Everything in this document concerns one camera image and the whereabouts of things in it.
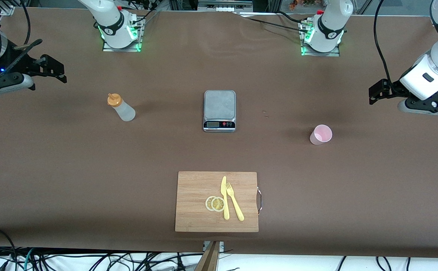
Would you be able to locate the pink plastic cup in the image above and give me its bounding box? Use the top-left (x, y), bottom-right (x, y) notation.
top-left (309, 125), bottom-right (333, 146)

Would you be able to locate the translucent sauce bottle orange cap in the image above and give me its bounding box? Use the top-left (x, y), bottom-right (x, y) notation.
top-left (107, 93), bottom-right (136, 122)

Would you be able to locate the brown table cover sheet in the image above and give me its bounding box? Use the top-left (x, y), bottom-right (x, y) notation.
top-left (0, 7), bottom-right (438, 259)

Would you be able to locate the silver digital kitchen scale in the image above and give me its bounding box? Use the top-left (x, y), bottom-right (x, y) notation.
top-left (203, 90), bottom-right (237, 132)

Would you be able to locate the white power strip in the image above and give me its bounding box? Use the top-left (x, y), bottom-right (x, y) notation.
top-left (198, 0), bottom-right (253, 12)

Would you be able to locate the yellow plastic knife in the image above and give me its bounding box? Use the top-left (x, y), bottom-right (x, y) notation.
top-left (221, 176), bottom-right (230, 220)

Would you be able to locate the yellow plastic fork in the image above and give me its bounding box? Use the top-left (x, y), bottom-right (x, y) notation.
top-left (226, 182), bottom-right (245, 222)

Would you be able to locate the bamboo cutting board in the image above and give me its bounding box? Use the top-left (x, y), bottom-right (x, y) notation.
top-left (175, 171), bottom-right (259, 233)

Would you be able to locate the wooden beam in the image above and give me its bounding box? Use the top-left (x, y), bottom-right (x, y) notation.
top-left (194, 241), bottom-right (221, 271)

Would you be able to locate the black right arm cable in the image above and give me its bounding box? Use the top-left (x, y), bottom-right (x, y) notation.
top-left (0, 0), bottom-right (43, 82)

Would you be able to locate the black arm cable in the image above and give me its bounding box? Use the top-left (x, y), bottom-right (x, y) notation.
top-left (373, 0), bottom-right (398, 86)
top-left (0, 0), bottom-right (43, 82)

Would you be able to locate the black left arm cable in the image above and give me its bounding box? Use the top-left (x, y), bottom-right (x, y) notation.
top-left (373, 0), bottom-right (398, 86)

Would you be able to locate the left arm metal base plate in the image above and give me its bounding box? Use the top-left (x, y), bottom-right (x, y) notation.
top-left (300, 21), bottom-right (340, 57)

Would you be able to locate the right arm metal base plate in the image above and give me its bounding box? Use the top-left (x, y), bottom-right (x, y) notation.
top-left (102, 17), bottom-right (144, 52)

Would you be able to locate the black right base cable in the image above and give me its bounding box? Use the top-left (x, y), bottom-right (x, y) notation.
top-left (119, 0), bottom-right (160, 24)

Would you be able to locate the black base cable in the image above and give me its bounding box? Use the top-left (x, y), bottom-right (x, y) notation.
top-left (119, 0), bottom-right (160, 24)
top-left (241, 11), bottom-right (311, 33)

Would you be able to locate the black left base cable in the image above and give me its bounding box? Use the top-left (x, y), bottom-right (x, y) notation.
top-left (241, 11), bottom-right (311, 33)

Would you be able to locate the teal floor cable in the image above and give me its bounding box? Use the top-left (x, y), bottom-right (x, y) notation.
top-left (23, 248), bottom-right (35, 271)

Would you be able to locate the small metal bracket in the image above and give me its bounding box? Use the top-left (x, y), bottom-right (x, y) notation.
top-left (203, 241), bottom-right (225, 252)

